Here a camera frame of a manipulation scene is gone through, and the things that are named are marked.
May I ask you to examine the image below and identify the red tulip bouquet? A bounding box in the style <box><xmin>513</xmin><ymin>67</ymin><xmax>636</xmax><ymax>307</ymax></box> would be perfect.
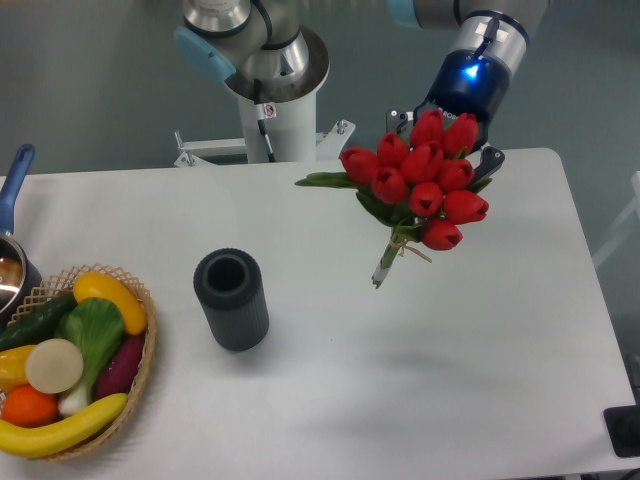
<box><xmin>295</xmin><ymin>109</ymin><xmax>489</xmax><ymax>287</ymax></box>

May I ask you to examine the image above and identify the yellow banana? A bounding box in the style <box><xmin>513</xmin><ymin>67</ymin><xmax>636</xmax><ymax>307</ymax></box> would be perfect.
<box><xmin>1</xmin><ymin>393</ymin><xmax>128</xmax><ymax>459</ymax></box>

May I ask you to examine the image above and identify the yellow bell pepper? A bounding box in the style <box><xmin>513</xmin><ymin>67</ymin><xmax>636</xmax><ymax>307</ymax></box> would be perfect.
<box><xmin>0</xmin><ymin>345</ymin><xmax>35</xmax><ymax>392</ymax></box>

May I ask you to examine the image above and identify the beige round slice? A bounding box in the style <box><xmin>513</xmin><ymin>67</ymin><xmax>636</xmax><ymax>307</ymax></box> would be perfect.
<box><xmin>25</xmin><ymin>338</ymin><xmax>84</xmax><ymax>394</ymax></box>

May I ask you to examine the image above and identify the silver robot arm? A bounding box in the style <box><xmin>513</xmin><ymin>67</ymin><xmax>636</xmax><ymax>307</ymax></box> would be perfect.
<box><xmin>174</xmin><ymin>1</ymin><xmax>548</xmax><ymax>167</ymax></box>

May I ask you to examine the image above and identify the black device at table edge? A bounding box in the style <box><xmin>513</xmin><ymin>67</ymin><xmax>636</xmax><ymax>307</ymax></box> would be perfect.
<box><xmin>603</xmin><ymin>405</ymin><xmax>640</xmax><ymax>458</ymax></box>

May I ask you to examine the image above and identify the dark grey ribbed vase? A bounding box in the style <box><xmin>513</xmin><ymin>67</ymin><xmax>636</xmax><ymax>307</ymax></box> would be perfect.
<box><xmin>193</xmin><ymin>248</ymin><xmax>269</xmax><ymax>352</ymax></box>

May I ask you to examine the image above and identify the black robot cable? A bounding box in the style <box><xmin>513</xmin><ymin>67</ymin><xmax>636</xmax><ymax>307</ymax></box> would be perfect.
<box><xmin>252</xmin><ymin>78</ymin><xmax>277</xmax><ymax>163</ymax></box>

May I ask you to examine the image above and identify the green cucumber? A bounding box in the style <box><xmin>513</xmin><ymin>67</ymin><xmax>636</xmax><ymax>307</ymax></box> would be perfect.
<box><xmin>1</xmin><ymin>292</ymin><xmax>77</xmax><ymax>351</ymax></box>

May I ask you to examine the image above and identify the purple sweet potato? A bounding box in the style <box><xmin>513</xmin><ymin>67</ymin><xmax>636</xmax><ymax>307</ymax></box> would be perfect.
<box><xmin>95</xmin><ymin>335</ymin><xmax>144</xmax><ymax>399</ymax></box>

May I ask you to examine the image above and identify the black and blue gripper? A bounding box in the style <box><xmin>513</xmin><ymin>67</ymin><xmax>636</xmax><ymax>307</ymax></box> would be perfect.
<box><xmin>385</xmin><ymin>13</ymin><xmax>528</xmax><ymax>189</ymax></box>

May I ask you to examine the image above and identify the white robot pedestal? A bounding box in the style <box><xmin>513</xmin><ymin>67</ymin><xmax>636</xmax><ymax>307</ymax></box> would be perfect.
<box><xmin>174</xmin><ymin>92</ymin><xmax>356</xmax><ymax>167</ymax></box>

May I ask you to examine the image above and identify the orange fruit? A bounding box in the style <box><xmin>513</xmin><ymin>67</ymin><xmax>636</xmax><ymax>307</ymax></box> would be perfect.
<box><xmin>1</xmin><ymin>385</ymin><xmax>58</xmax><ymax>428</ymax></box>

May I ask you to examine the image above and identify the blue handled saucepan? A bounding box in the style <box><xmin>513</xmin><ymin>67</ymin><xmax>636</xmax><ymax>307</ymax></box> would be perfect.
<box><xmin>1</xmin><ymin>144</ymin><xmax>41</xmax><ymax>331</ymax></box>

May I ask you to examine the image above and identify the green bok choy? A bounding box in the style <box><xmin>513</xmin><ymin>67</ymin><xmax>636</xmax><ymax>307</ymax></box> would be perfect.
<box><xmin>55</xmin><ymin>298</ymin><xmax>124</xmax><ymax>417</ymax></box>

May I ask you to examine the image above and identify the woven wicker basket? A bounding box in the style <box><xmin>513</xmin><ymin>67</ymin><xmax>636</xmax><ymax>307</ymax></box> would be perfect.
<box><xmin>8</xmin><ymin>264</ymin><xmax>157</xmax><ymax>461</ymax></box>

